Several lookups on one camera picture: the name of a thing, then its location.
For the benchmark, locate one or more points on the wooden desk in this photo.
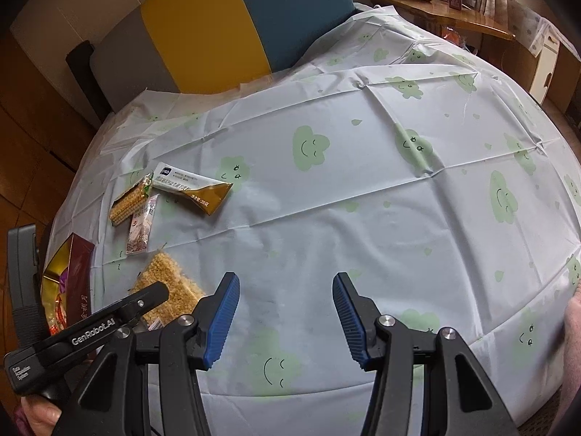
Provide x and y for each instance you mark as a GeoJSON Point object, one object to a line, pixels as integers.
{"type": "Point", "coordinates": [454, 18]}

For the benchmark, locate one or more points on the small pink white packet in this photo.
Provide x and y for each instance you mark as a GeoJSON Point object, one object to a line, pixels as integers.
{"type": "Point", "coordinates": [141, 227]}

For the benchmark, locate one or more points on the white side cabinet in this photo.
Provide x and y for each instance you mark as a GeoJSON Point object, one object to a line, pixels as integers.
{"type": "Point", "coordinates": [547, 68]}

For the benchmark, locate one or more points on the floral cloth cover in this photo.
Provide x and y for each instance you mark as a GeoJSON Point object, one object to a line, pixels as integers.
{"type": "Point", "coordinates": [526, 22]}

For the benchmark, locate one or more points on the clear rice cracker packet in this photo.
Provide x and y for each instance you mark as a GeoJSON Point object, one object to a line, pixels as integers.
{"type": "Point", "coordinates": [177, 281]}

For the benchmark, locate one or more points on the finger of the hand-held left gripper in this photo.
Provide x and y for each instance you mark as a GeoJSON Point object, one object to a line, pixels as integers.
{"type": "Point", "coordinates": [150, 299]}

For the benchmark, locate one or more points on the grey yellow blue sofa backrest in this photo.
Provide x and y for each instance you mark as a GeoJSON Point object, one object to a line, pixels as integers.
{"type": "Point", "coordinates": [190, 32]}

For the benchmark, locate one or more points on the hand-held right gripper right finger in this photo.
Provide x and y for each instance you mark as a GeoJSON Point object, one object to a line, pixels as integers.
{"type": "Point", "coordinates": [352, 322]}

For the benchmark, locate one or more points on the white and brown bar packet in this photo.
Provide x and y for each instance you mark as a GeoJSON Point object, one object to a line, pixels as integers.
{"type": "Point", "coordinates": [190, 188]}

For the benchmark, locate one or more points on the maroon gift box gold interior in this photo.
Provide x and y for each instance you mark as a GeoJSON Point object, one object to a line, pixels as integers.
{"type": "Point", "coordinates": [81, 272]}

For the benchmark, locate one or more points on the person's left hand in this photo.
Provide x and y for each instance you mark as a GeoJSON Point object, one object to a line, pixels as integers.
{"type": "Point", "coordinates": [41, 411]}

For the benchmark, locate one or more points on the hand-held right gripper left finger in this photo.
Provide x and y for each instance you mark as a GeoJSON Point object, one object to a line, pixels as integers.
{"type": "Point", "coordinates": [220, 322]}

